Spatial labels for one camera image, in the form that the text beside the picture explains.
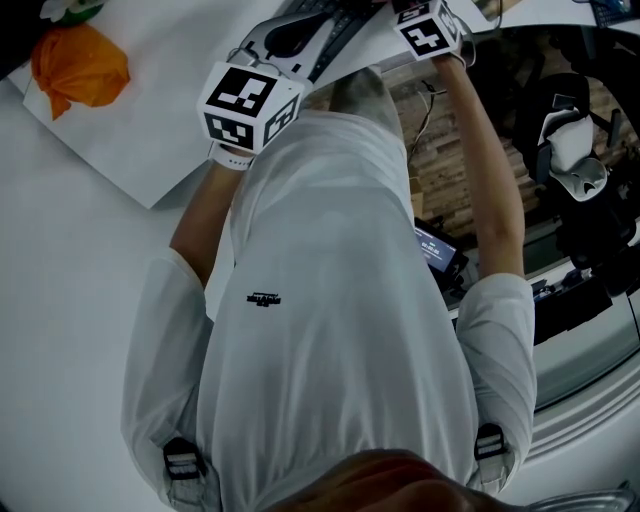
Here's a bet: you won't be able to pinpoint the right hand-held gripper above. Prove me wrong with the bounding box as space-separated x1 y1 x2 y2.
392 0 466 62

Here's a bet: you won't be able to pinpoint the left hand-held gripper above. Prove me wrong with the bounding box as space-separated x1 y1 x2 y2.
196 13 346 154

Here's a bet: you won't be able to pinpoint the black keyboard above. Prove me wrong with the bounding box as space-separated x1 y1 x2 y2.
279 0 396 84

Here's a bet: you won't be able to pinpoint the person's right forearm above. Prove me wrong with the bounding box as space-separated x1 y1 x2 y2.
432 52 526 281

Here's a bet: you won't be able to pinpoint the person's left forearm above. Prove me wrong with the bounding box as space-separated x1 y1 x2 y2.
169 159 251 291

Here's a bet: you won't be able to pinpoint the person's grey trousers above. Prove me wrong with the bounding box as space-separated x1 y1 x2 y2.
329 67 401 131

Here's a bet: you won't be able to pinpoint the white wristband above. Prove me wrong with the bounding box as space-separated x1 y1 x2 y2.
209 142 254 172

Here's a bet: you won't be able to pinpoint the black office chair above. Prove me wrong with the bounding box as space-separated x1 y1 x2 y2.
514 72 640 296

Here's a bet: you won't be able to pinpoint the orange plastic bag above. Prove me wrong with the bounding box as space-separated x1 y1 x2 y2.
30 22 131 121

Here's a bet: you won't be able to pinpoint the green round object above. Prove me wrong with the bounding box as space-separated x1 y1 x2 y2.
39 0 106 25

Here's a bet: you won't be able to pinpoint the black phone with lit screen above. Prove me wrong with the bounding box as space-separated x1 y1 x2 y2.
413 224 469 289

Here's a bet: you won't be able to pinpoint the person's white shirt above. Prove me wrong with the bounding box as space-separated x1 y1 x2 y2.
122 109 539 512

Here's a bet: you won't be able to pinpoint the person's face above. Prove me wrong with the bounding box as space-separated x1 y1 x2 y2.
279 447 501 512

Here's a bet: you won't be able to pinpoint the black hanging cable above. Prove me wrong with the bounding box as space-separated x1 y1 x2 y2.
399 79 446 166

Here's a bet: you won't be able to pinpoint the black strap buckle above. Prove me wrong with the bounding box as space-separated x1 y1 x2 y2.
473 423 506 461
162 437 206 481

